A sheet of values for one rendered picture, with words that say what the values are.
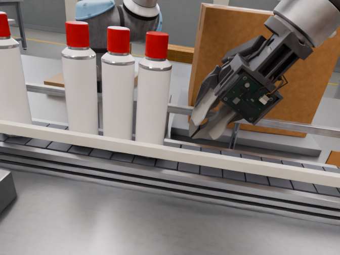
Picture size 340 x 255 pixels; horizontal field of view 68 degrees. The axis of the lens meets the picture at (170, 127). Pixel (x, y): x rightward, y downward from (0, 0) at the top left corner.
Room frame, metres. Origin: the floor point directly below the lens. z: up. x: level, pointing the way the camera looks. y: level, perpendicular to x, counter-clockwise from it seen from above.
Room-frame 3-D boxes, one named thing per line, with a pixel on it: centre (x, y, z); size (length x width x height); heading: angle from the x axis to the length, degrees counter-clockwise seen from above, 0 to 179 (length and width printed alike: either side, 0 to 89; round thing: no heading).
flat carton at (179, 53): (4.98, -0.03, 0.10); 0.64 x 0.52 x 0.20; 80
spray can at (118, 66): (0.39, 0.09, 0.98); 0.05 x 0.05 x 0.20
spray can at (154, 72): (0.39, 0.03, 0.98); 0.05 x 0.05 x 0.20
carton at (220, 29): (0.69, -0.19, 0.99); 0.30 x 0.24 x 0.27; 89
